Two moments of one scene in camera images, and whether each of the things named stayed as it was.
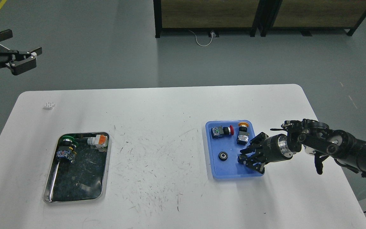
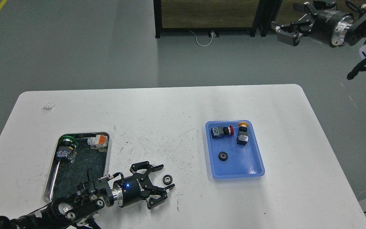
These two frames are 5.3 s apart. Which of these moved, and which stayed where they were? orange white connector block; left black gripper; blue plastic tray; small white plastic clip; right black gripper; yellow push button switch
Moved: left black gripper; right black gripper
Stayed: orange white connector block; blue plastic tray; small white plastic clip; yellow push button switch
